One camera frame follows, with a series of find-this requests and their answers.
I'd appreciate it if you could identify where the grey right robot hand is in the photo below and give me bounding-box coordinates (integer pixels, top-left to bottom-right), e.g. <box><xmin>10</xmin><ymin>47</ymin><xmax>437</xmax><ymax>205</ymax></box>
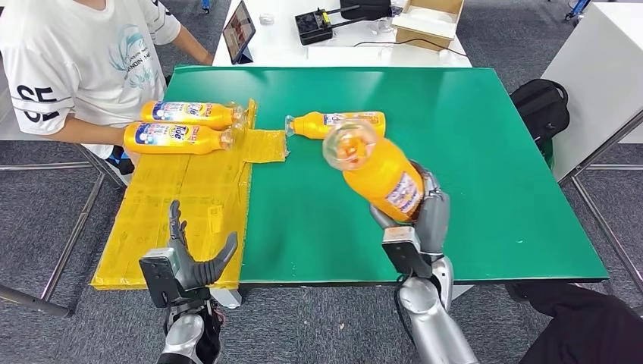
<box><xmin>369</xmin><ymin>160</ymin><xmax>450</xmax><ymax>257</ymax></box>

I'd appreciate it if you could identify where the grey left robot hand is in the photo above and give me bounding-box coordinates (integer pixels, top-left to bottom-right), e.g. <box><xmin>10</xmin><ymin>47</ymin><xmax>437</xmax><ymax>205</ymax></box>
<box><xmin>168</xmin><ymin>199</ymin><xmax>239</xmax><ymax>293</ymax></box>

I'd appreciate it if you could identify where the orange detergent bottle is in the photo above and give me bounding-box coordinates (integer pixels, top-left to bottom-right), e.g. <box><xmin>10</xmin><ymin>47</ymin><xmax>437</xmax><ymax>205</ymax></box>
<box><xmin>123</xmin><ymin>122</ymin><xmax>237</xmax><ymax>155</ymax></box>
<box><xmin>140</xmin><ymin>101</ymin><xmax>247</xmax><ymax>130</ymax></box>
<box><xmin>322</xmin><ymin>118</ymin><xmax>425</xmax><ymax>224</ymax></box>
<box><xmin>284</xmin><ymin>111</ymin><xmax>387</xmax><ymax>140</ymax></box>

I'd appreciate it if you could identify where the yellow taped cardboard board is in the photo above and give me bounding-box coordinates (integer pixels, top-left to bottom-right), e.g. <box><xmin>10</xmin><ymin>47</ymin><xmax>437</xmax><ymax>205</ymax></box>
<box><xmin>91</xmin><ymin>99</ymin><xmax>287</xmax><ymax>291</ymax></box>

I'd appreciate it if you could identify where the black backpack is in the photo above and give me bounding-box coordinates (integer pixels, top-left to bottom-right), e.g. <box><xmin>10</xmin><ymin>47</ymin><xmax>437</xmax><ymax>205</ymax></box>
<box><xmin>510</xmin><ymin>77</ymin><xmax>572</xmax><ymax>152</ymax></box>

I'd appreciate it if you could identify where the person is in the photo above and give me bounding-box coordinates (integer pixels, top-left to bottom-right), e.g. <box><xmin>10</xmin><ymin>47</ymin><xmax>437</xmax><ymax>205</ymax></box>
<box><xmin>0</xmin><ymin>0</ymin><xmax>215</xmax><ymax>174</ymax></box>
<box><xmin>504</xmin><ymin>280</ymin><xmax>643</xmax><ymax>364</ymax></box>

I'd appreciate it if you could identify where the open cardboard box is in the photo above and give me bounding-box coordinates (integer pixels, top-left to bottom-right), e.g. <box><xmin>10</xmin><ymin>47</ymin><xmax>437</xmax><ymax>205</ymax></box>
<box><xmin>391</xmin><ymin>0</ymin><xmax>464</xmax><ymax>52</ymax></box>

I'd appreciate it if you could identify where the clear plastic wrapper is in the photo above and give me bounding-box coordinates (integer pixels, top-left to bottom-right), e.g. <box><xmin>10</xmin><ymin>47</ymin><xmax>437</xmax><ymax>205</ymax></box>
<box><xmin>369</xmin><ymin>16</ymin><xmax>398</xmax><ymax>35</ymax></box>

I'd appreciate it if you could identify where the black bag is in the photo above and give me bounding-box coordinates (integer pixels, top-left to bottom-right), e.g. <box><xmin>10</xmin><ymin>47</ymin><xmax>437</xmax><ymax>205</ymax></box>
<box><xmin>339</xmin><ymin>0</ymin><xmax>393</xmax><ymax>20</ymax></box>

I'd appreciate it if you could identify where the black controller with antennas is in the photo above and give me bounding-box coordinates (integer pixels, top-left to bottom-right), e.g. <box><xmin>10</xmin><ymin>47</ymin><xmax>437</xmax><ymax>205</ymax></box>
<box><xmin>294</xmin><ymin>4</ymin><xmax>360</xmax><ymax>46</ymax></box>

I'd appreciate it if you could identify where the white table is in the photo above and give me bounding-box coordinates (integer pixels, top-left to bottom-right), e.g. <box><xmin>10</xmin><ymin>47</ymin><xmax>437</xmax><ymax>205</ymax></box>
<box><xmin>212</xmin><ymin>0</ymin><xmax>473</xmax><ymax>67</ymax></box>

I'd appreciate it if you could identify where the black tablet on stand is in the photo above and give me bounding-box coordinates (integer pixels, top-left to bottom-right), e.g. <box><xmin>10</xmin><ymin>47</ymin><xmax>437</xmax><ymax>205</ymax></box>
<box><xmin>221</xmin><ymin>0</ymin><xmax>256</xmax><ymax>65</ymax></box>

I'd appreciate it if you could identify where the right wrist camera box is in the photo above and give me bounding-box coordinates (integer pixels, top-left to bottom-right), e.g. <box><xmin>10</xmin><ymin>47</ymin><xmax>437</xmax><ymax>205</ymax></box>
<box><xmin>381</xmin><ymin>226</ymin><xmax>434</xmax><ymax>280</ymax></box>

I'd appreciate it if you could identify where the grey metal frame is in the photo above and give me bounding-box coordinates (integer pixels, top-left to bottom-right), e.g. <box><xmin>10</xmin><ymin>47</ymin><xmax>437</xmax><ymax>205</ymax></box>
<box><xmin>557</xmin><ymin>108</ymin><xmax>643</xmax><ymax>293</ymax></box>
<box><xmin>0</xmin><ymin>160</ymin><xmax>127</xmax><ymax>319</ymax></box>

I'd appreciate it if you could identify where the black cable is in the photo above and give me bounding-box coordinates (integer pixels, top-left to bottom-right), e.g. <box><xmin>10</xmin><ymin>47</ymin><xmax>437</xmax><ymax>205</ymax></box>
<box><xmin>351</xmin><ymin>38</ymin><xmax>468</xmax><ymax>56</ymax></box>

